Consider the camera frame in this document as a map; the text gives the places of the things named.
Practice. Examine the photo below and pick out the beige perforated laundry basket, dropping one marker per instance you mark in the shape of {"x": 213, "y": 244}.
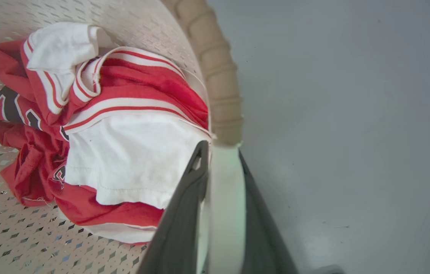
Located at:
{"x": 214, "y": 68}

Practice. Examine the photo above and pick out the red and white jersey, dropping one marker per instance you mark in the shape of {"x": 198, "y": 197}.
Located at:
{"x": 123, "y": 152}

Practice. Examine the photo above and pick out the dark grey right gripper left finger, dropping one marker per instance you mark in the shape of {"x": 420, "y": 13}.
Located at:
{"x": 178, "y": 228}

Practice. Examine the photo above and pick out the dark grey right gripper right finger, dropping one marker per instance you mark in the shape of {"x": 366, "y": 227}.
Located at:
{"x": 264, "y": 236}

